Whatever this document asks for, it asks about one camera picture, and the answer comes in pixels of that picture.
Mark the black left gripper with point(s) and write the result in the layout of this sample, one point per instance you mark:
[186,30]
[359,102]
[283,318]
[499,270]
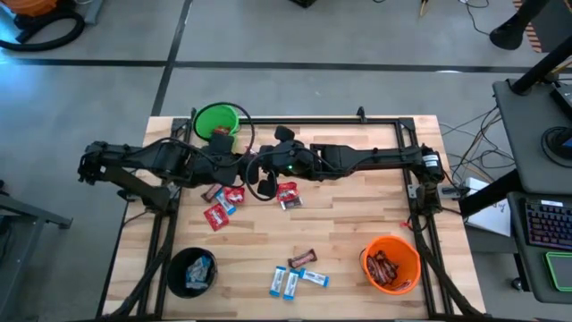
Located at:
[219,170]

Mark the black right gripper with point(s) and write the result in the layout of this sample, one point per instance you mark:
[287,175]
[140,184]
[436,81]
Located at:
[295,158]

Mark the brown candy bar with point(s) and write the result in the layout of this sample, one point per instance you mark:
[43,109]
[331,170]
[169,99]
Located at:
[302,258]
[374,273]
[210,194]
[385,275]
[382,259]
[291,204]
[392,264]

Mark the blue white candy bar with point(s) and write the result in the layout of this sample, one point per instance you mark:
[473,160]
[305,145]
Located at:
[195,273]
[314,277]
[277,281]
[226,204]
[291,284]
[196,285]
[203,265]

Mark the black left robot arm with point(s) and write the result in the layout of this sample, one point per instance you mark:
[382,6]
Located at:
[134,156]

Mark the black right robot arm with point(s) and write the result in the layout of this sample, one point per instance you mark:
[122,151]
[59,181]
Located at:
[380,156]

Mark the green plastic bucket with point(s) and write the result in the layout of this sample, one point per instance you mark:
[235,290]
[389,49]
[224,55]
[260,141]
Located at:
[210,118]

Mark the black plastic bucket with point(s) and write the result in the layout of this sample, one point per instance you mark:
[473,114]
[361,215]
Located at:
[179,268]

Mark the orange plastic bucket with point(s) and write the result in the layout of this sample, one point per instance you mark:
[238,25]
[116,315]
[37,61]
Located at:
[404,255]

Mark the white power adapter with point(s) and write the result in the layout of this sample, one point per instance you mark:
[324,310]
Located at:
[476,184]

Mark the wooden sticks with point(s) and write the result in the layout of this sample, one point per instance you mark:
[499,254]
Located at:
[423,6]

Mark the gray floor box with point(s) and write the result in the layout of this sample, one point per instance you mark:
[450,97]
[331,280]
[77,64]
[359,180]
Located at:
[94,11]

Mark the gray metal cart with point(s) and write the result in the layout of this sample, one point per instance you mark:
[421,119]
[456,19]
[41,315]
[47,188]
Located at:
[27,208]

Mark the gray desk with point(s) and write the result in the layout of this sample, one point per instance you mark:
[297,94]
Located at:
[523,147]

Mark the person's foot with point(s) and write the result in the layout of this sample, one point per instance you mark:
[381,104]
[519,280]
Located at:
[507,35]

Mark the gray keyboard tray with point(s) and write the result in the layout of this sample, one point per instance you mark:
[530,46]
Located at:
[532,268]

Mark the orange vacuum cleaner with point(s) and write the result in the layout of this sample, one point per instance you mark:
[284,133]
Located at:
[27,6]

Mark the black monitor pole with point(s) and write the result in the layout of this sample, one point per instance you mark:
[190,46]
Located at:
[540,67]

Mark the black backlit keyboard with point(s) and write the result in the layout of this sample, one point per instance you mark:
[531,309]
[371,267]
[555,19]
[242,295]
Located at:
[549,223]

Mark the round black stand base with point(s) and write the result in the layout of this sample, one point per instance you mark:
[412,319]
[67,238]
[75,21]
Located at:
[558,143]

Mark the orange striped mat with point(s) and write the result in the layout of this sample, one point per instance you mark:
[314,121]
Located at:
[532,33]

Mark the green-edged pad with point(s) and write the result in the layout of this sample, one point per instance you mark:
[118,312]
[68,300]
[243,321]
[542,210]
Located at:
[563,270]

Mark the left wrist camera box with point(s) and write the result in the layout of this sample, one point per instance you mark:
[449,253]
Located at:
[221,144]

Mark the black aluminium frame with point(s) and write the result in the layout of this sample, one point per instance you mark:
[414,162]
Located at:
[313,121]

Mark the black frame clamp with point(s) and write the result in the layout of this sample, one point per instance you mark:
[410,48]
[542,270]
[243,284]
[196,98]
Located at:
[361,115]

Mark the gray metal bracket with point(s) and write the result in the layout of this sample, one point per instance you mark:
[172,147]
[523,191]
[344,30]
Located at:
[413,191]

